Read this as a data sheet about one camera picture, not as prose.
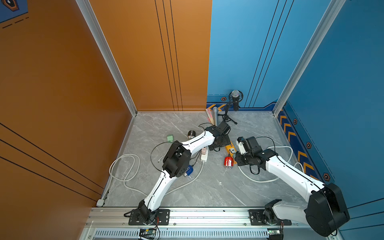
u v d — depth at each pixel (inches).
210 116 45.8
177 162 23.1
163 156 24.0
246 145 26.7
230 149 37.6
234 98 38.7
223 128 30.9
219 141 32.6
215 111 45.9
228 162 34.9
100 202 31.8
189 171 34.2
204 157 36.0
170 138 40.4
